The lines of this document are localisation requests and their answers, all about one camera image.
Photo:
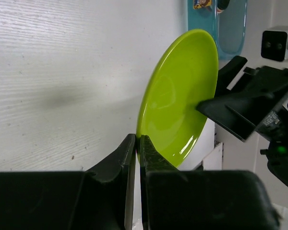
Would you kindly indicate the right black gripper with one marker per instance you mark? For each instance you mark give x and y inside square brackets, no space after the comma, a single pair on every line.
[240,111]

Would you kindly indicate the green plate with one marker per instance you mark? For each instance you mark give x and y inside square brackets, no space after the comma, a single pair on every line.
[185,75]

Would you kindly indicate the teal transparent plastic bin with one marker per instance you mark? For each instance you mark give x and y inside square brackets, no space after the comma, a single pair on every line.
[226,28]

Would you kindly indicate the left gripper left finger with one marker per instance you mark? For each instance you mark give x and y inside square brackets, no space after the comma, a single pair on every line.
[100,198]

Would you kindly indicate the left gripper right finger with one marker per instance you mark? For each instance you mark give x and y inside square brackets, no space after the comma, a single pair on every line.
[201,200]

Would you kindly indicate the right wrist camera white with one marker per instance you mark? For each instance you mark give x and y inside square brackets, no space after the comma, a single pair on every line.
[274,44]

